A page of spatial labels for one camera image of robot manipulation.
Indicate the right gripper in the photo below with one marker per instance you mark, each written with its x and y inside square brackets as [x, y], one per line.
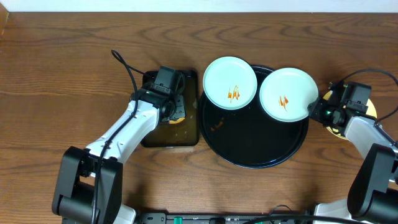
[315, 109]

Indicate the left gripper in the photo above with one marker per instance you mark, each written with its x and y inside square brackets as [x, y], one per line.
[179, 109]

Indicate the yellow plate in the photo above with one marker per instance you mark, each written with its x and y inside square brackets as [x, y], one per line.
[371, 112]

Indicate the light blue plate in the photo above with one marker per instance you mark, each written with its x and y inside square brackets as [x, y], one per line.
[230, 83]
[286, 93]

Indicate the yellow green scrub sponge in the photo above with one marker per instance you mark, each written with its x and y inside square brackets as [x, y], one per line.
[179, 120]

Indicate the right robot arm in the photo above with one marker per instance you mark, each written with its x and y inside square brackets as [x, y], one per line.
[369, 199]

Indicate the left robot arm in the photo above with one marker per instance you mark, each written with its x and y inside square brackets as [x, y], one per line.
[90, 180]

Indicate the black rectangular water tray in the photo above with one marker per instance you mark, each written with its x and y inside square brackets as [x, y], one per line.
[184, 133]

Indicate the round black serving tray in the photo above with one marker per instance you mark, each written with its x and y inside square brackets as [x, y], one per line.
[249, 137]

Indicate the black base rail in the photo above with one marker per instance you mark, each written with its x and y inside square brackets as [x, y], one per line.
[201, 218]

